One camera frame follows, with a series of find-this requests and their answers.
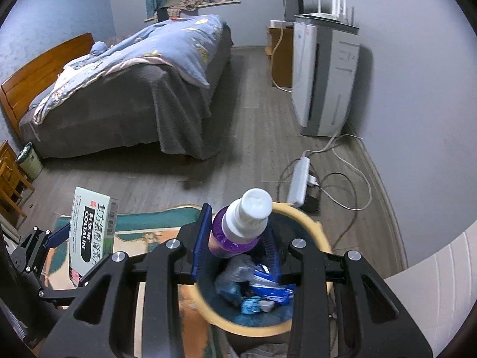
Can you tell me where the wooden headboard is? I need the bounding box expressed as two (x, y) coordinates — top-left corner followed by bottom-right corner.
(0, 33), (96, 139)

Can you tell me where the white and green medicine box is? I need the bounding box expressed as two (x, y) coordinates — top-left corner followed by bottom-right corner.
(68, 186), (119, 288)

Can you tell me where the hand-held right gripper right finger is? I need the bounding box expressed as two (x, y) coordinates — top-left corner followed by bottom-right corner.
(261, 228), (435, 358)

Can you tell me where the long white power strip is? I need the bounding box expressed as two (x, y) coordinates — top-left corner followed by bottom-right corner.
(287, 157), (312, 208)

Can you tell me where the white router with antennas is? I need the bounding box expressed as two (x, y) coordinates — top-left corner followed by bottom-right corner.
(310, 0), (351, 23)

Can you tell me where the teal bin with yellow rim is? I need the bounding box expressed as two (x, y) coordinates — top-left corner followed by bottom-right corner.
(194, 201), (334, 337)

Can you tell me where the patterned brown cloth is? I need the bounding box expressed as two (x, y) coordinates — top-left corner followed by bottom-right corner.
(160, 0), (240, 20)

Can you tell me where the light blue printed blanket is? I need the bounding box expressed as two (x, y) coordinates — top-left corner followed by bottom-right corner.
(33, 14), (226, 126)

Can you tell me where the white panel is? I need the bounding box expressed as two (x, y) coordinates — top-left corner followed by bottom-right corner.
(383, 222), (477, 358)

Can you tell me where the blue face mask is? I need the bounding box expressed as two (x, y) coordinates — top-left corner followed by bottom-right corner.
(240, 296), (267, 316)

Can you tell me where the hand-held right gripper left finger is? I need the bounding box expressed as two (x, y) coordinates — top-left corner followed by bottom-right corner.
(39, 203), (214, 358)

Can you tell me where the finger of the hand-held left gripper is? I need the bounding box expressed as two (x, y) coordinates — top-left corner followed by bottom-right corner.
(10, 227), (71, 274)
(37, 273), (90, 305)

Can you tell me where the white air purifier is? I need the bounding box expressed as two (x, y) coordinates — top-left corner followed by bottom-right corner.
(291, 13), (361, 137)

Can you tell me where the white looped cable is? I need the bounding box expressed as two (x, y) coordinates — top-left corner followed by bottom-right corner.
(317, 145), (374, 212)

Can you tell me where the purple snack wrapper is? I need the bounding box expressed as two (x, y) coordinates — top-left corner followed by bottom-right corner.
(215, 255), (258, 303)

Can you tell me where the white power cable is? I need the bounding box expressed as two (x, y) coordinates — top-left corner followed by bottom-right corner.
(301, 132), (364, 158)

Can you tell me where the bed with grey bedspread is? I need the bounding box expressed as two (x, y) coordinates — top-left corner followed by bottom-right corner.
(18, 26), (234, 162)

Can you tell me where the small wooden cabinet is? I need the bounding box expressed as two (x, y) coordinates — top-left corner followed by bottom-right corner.
(267, 25), (295, 89)

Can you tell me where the blue and white packet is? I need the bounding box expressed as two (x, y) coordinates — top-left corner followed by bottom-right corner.
(249, 265), (296, 303)

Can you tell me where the teal and orange printed rug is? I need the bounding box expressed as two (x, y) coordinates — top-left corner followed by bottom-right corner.
(41, 204), (225, 358)

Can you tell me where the wooden chair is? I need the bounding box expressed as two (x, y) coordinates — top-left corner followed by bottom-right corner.
(0, 140), (36, 229)

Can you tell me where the purple bottle with white cap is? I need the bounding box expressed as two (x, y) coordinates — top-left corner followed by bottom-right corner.
(207, 188), (274, 259)

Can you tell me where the small green trash can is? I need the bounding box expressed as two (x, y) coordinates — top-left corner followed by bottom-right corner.
(16, 142), (44, 180)

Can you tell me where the white cabinet cable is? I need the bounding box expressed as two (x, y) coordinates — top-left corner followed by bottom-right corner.
(271, 28), (295, 92)

